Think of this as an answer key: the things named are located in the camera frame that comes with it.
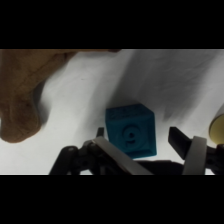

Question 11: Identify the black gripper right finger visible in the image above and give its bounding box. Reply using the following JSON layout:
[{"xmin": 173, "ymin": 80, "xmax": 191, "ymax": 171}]
[{"xmin": 168, "ymin": 125, "xmax": 224, "ymax": 176}]

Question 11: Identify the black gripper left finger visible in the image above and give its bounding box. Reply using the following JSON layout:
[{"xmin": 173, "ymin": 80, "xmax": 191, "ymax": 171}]
[{"xmin": 49, "ymin": 126, "xmax": 154, "ymax": 176}]

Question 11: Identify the blue cube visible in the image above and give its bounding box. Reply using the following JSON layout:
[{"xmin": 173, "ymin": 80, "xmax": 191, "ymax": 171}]
[{"xmin": 105, "ymin": 103, "xmax": 158, "ymax": 160}]

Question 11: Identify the yellow plastic cup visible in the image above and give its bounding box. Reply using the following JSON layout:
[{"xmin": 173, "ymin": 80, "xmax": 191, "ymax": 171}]
[{"xmin": 208, "ymin": 111, "xmax": 224, "ymax": 145}]

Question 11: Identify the brown moose plush toy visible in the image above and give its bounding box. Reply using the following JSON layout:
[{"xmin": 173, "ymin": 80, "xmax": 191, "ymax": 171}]
[{"xmin": 0, "ymin": 49, "xmax": 123, "ymax": 144}]

